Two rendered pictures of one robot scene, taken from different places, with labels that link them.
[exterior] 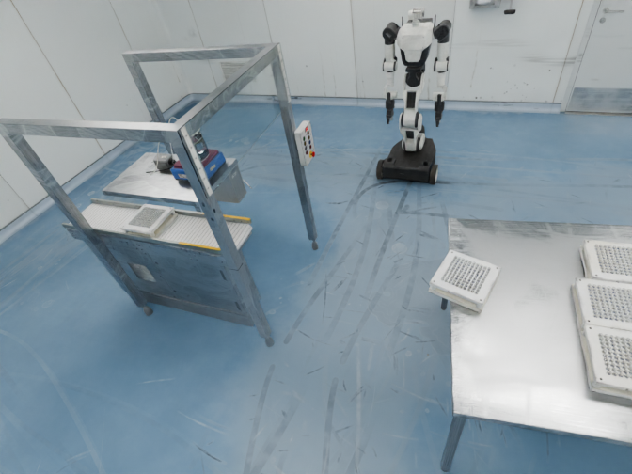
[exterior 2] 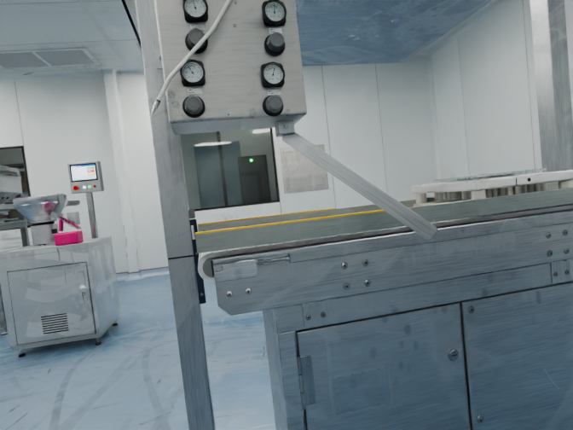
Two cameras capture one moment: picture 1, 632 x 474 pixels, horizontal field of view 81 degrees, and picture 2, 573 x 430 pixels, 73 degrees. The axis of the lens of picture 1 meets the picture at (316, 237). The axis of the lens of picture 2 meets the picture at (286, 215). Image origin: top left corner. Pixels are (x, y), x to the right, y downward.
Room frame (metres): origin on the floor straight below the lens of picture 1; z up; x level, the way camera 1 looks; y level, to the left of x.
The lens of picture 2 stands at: (2.37, 0.09, 0.95)
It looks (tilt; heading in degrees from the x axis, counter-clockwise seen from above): 3 degrees down; 141
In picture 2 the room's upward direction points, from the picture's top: 6 degrees counter-clockwise
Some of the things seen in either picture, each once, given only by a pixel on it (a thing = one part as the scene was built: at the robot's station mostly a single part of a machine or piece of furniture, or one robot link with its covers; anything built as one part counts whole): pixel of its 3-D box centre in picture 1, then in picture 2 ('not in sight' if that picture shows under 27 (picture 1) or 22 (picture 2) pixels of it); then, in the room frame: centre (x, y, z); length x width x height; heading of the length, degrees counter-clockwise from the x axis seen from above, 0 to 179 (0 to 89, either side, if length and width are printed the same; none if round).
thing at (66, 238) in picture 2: not in sight; (68, 238); (-0.84, 0.64, 0.80); 0.16 x 0.12 x 0.09; 60
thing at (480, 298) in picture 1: (465, 276); not in sight; (1.06, -0.65, 0.88); 0.25 x 0.24 x 0.02; 135
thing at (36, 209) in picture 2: not in sight; (52, 219); (-1.16, 0.60, 0.95); 0.49 x 0.36 x 0.37; 60
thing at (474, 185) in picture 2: (148, 218); (486, 183); (1.96, 1.03, 0.93); 0.25 x 0.24 x 0.02; 153
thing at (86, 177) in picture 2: not in sight; (89, 200); (-1.11, 0.86, 1.07); 0.23 x 0.10 x 0.62; 60
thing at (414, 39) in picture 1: (416, 40); not in sight; (3.28, -1.16, 1.23); 0.34 x 0.30 x 0.36; 60
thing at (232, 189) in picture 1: (221, 181); (231, 66); (1.81, 0.46, 1.18); 0.22 x 0.11 x 0.20; 63
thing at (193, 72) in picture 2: not in sight; (192, 72); (1.83, 0.37, 1.15); 0.04 x 0.01 x 0.04; 63
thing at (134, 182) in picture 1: (170, 177); (315, 31); (1.78, 0.70, 1.29); 0.62 x 0.38 x 0.04; 63
